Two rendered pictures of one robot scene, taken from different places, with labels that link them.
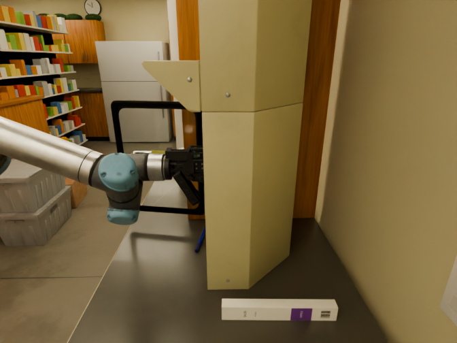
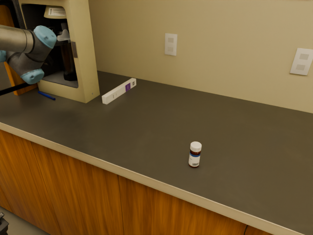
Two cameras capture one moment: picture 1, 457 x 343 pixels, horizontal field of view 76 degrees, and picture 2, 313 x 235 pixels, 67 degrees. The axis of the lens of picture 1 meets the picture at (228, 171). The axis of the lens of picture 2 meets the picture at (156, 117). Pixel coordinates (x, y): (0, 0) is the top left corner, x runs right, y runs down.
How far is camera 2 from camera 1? 0.82 m
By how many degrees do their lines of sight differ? 57
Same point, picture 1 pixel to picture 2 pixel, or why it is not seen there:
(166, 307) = (80, 115)
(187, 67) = not seen: outside the picture
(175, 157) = not seen: hidden behind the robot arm
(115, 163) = (45, 31)
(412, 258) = (149, 46)
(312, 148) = not seen: hidden behind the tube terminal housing
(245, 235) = (94, 64)
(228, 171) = (83, 29)
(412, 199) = (142, 24)
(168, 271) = (56, 110)
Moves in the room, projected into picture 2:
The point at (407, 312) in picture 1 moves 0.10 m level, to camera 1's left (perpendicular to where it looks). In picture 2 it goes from (153, 67) to (145, 72)
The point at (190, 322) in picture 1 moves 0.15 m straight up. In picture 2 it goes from (98, 111) to (94, 80)
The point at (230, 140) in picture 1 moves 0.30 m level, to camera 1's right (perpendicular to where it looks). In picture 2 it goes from (81, 10) to (122, 4)
